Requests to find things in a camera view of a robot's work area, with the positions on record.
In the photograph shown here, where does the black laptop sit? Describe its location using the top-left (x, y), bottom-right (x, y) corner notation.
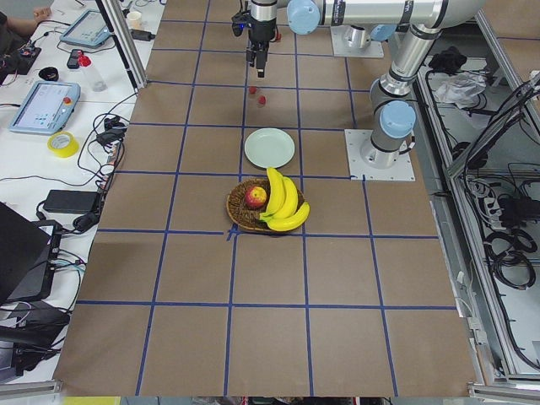
top-left (1, 203), bottom-right (61, 304)

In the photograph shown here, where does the blue teach pendant near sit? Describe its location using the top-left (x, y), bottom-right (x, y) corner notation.
top-left (8, 81), bottom-right (81, 135)

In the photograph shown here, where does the light green plate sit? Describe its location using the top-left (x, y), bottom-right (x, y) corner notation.
top-left (244, 127), bottom-right (295, 169)

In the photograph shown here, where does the black phone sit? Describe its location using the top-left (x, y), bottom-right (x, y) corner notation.
top-left (67, 49), bottom-right (84, 70)

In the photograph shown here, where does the aluminium frame post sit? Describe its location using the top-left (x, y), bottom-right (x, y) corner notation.
top-left (95, 0), bottom-right (147, 90)

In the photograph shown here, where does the white paper cup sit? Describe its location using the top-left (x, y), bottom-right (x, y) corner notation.
top-left (126, 10), bottom-right (143, 30)

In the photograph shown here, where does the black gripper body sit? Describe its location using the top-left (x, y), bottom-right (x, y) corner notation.
top-left (248, 18), bottom-right (276, 53)

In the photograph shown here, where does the blue teach pendant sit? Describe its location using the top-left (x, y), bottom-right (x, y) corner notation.
top-left (60, 9), bottom-right (111, 48)
top-left (8, 81), bottom-right (81, 135)

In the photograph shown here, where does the red capped clear bottle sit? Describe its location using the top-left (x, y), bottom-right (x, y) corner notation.
top-left (78, 53), bottom-right (107, 92)

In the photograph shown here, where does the yellow banana bunch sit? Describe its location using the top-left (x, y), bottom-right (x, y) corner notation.
top-left (259, 167), bottom-right (311, 232)

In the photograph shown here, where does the red apple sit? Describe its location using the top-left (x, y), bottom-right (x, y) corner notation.
top-left (244, 186), bottom-right (267, 209)

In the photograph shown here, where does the blue teach pendant far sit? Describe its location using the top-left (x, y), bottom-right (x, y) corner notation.
top-left (60, 9), bottom-right (111, 48)

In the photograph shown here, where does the yellow tape roll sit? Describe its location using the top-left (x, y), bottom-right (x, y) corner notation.
top-left (47, 131), bottom-right (79, 159)

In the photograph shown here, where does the black power adapter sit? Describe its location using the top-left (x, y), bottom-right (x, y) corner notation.
top-left (43, 190), bottom-right (100, 214)

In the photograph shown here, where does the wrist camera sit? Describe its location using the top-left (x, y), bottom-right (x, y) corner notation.
top-left (231, 10), bottom-right (251, 37)

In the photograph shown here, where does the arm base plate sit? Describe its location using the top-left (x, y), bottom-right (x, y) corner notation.
top-left (344, 129), bottom-right (415, 181)
top-left (331, 25), bottom-right (384, 58)

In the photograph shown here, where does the brown wicker basket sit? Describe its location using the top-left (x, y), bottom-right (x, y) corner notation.
top-left (226, 178), bottom-right (306, 232)

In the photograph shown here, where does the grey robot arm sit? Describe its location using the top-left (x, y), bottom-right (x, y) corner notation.
top-left (343, 24), bottom-right (397, 48)
top-left (231, 1), bottom-right (484, 113)

